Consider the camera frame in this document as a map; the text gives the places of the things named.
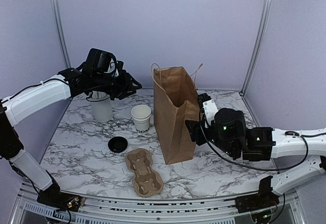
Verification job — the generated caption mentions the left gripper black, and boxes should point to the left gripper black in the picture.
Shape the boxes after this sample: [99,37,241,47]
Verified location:
[92,69,142,100]

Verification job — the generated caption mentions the brown paper bag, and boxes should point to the brown paper bag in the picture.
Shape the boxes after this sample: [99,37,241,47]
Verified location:
[151,63,200,165]

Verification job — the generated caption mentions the brown pulp cup carrier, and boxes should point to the brown pulp cup carrier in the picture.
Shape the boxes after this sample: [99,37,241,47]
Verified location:
[125,148,164,198]

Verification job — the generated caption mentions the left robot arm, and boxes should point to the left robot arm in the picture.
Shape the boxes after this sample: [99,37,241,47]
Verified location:
[1,48,142,211]

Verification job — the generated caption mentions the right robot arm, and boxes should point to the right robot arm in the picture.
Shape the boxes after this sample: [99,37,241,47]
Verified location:
[185,108,325,213]

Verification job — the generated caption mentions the stack of white paper cups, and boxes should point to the stack of white paper cups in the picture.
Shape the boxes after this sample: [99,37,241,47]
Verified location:
[131,104,151,133]

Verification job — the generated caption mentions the white sugar packets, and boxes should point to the white sugar packets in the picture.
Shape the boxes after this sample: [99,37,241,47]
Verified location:
[92,91,107,100]

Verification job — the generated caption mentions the grey cylindrical canister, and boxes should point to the grey cylindrical canister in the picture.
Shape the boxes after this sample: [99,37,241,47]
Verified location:
[90,97,113,123]

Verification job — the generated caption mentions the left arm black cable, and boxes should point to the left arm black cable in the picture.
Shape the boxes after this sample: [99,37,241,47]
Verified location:
[0,55,120,102]

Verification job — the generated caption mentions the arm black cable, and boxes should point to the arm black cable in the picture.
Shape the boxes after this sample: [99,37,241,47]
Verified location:
[0,55,120,102]
[200,122,310,172]

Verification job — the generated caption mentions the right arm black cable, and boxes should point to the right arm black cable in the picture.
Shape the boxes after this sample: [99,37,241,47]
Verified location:
[200,122,310,172]

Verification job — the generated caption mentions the left aluminium frame post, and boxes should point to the left aluminium frame post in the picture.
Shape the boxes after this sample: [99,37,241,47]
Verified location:
[50,0,71,68]

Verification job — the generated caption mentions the aluminium frame post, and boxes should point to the aluminium frame post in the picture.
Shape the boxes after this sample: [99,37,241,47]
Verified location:
[240,0,272,96]
[50,0,71,68]

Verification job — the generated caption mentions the right aluminium frame post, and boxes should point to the right aluminium frame post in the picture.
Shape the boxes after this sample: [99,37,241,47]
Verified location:
[240,0,272,96]

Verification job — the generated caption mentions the front aluminium rail base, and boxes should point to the front aluminium rail base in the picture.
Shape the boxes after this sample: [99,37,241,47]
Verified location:
[9,181,307,223]

